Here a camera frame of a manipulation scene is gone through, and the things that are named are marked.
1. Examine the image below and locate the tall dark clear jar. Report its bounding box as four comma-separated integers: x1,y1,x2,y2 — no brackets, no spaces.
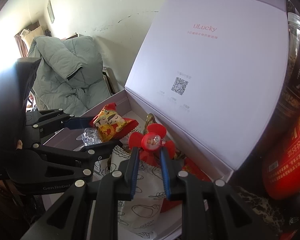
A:
276,12,300,130

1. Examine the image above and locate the red gold-lettered snack packet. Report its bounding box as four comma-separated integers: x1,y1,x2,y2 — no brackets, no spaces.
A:
160,156,212,215

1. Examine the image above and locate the small distant wall picture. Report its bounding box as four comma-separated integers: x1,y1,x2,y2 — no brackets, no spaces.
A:
47,0,55,23

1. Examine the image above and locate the red cylindrical tin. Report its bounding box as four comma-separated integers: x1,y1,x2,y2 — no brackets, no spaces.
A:
262,117,300,200

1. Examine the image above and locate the grey-green puffer jacket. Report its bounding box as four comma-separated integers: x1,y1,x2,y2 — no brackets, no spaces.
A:
28,36,110,116

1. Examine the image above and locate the clear acrylic stand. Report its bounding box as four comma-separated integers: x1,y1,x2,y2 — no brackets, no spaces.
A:
76,128,102,146

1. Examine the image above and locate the brown nutritious cereal packet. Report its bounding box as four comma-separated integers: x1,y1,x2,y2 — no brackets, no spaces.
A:
142,113,157,135

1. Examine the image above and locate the red toy fan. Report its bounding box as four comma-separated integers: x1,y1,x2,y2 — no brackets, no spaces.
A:
128,123,175,166

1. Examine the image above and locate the person's left hand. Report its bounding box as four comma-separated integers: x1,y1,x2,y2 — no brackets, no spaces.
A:
16,140,23,150

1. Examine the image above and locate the lavender open gift box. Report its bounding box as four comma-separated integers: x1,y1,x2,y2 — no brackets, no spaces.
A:
41,0,291,240

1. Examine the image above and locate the red cartoon couple snack bag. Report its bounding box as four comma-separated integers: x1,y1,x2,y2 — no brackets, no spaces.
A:
90,102,139,142

